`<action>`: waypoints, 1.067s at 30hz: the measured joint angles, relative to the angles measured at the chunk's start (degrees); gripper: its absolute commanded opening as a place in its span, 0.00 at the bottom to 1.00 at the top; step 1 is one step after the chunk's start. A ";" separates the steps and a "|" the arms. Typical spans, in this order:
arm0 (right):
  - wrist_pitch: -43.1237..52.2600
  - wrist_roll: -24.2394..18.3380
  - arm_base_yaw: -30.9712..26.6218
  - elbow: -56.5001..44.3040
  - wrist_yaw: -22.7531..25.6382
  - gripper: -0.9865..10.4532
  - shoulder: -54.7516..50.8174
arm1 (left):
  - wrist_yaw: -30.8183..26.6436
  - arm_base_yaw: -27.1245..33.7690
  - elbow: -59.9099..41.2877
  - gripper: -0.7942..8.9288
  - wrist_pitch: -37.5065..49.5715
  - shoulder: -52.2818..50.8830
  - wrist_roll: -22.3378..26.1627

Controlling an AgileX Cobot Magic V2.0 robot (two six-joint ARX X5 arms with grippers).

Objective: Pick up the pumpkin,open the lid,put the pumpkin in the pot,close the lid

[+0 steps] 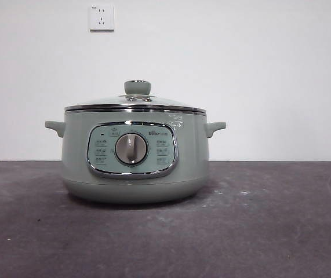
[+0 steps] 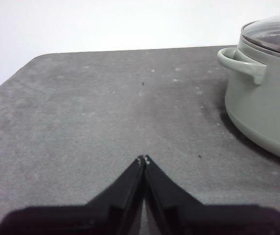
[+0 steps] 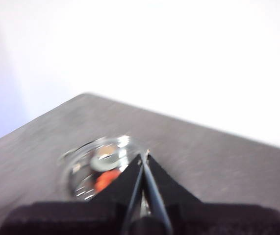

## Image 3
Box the orange toy pumpkin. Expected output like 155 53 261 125
93 170 122 193

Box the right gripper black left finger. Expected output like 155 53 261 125
0 155 145 235

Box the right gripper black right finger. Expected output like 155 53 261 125
145 152 280 235

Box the glass lid with green knob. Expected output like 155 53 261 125
57 135 141 202

